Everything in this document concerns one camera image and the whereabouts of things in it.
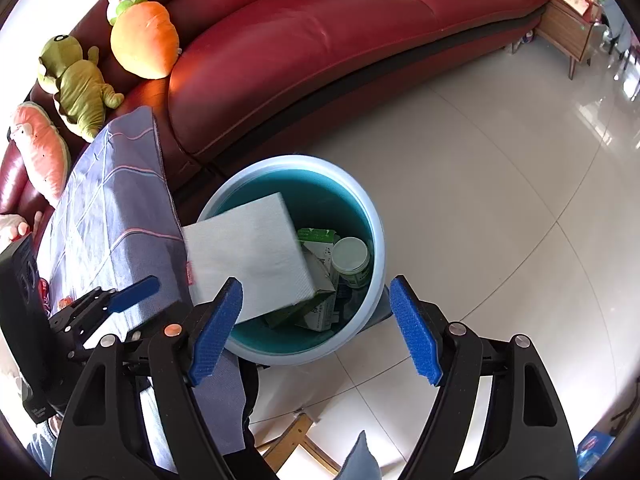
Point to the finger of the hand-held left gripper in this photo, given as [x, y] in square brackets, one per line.
[135, 294]

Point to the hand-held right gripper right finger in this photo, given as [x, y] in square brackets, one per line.
[415, 332]

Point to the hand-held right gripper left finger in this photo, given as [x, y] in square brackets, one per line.
[215, 332]

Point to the white paper towel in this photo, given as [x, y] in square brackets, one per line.
[250, 255]

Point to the large green white food box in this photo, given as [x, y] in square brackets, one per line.
[317, 310]

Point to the white yogurt cup green label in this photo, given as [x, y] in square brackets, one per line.
[350, 255]

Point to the small green white box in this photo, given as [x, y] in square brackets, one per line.
[317, 235]

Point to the teal trash bin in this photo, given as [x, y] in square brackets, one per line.
[325, 195]

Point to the teddy plush in red shirt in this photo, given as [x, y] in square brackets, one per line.
[12, 227]

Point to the purple plaid tablecloth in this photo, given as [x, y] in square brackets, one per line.
[110, 200]

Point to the person's blue jeans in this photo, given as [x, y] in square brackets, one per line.
[42, 450]

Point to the wooden stool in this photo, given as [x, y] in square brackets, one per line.
[287, 442]

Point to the grey blue cloth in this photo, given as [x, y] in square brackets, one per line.
[362, 460]

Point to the pink bunny plush pillow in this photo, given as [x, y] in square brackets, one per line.
[40, 155]

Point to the green dinosaur plush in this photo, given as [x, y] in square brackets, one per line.
[77, 90]

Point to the blue printed carton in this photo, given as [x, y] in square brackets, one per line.
[595, 450]

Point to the orange carrot bunny plush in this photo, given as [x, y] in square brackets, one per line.
[145, 40]

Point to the dark red leather sofa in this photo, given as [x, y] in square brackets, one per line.
[325, 60]

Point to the wooden side cabinet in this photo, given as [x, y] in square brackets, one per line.
[565, 25]

